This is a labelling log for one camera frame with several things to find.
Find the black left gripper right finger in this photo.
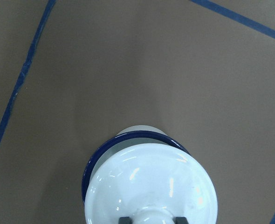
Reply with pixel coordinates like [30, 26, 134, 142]
[174, 217, 188, 224]

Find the white enamel mug blue rim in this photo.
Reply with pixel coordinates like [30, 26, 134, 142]
[81, 125, 188, 202]

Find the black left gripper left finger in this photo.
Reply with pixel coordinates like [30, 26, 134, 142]
[118, 217, 133, 224]

